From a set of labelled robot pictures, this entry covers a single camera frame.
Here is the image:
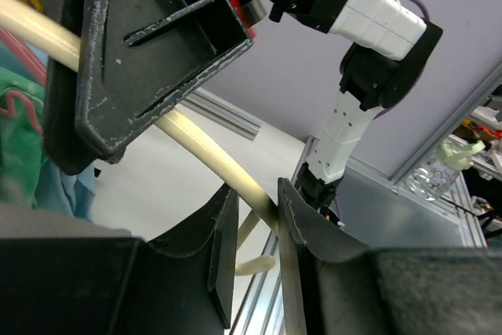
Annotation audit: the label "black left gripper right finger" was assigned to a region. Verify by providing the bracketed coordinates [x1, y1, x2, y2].
[278, 178, 501, 334]

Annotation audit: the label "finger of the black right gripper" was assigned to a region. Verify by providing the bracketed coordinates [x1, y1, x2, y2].
[75, 0, 253, 158]
[42, 0, 96, 175]

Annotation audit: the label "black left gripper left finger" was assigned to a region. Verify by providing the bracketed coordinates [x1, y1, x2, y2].
[1, 185, 238, 334]

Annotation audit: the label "grey trousers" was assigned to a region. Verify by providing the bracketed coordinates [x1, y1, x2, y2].
[1, 202, 132, 239]

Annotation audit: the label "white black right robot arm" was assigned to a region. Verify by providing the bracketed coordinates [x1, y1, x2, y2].
[42, 0, 442, 228]

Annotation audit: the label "green trousers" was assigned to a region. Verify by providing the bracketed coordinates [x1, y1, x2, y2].
[0, 64, 50, 210]

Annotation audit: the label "blue trousers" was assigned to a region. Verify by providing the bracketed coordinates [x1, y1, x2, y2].
[35, 160, 96, 220]

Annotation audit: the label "clear plastic bottle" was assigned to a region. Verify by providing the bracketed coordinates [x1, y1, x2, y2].
[406, 139, 485, 202]

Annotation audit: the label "aluminium frame post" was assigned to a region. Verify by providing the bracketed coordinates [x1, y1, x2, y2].
[390, 62, 501, 194]

